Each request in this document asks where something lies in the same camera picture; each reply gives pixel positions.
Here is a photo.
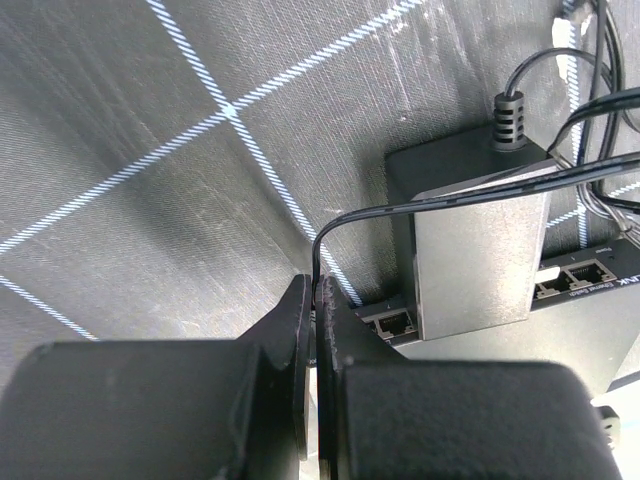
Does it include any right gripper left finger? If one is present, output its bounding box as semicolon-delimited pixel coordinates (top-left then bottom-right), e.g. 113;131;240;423
1;275;312;479

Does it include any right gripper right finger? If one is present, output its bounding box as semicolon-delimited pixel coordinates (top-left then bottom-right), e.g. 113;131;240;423
314;275;621;479

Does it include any small black plug adapter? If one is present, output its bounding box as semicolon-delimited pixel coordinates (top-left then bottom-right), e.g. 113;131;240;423
385;91;556;340

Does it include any thin black adapter cord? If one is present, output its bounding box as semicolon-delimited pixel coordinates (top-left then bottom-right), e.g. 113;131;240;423
309;0;640;301

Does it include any black grid mat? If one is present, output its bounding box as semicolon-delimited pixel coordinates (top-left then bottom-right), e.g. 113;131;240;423
1;1;569;382

